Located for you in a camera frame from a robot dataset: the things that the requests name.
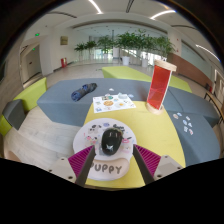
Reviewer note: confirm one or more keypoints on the black computer mouse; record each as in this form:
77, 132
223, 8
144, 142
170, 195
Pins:
111, 141

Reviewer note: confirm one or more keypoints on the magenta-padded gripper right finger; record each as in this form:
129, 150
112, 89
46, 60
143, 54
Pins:
160, 168

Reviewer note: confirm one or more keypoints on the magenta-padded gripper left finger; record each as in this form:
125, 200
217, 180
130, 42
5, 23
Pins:
71, 170

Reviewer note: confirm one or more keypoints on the lime green bench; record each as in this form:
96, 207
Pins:
181, 84
125, 73

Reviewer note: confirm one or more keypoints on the long grey upholstered bench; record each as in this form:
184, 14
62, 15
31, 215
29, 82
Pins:
60, 106

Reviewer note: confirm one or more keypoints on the folded dark blue umbrella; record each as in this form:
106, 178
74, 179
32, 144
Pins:
83, 91

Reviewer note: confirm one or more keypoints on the white puppy-print mouse pad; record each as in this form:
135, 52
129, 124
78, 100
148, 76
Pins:
85, 133

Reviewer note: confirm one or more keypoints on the ceiling strip lights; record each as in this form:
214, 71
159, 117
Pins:
162, 14

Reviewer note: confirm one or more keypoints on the row of potted plants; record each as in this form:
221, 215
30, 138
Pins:
133, 41

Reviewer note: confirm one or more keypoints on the group of small stickers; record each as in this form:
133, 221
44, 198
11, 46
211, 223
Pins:
185, 122

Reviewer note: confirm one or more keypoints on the lime green seat grey cushion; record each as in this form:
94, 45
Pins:
31, 95

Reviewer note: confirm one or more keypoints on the white sticker sheet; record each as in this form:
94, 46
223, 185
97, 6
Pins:
113, 104

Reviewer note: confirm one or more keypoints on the red fire extinguisher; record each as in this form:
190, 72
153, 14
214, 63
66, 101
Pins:
63, 62

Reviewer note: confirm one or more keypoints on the red panel wooden tower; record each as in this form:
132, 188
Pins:
159, 86

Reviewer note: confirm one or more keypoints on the brass wall plaque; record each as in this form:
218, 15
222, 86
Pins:
64, 40

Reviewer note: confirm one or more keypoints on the wooden chair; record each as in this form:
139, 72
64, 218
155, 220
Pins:
215, 101

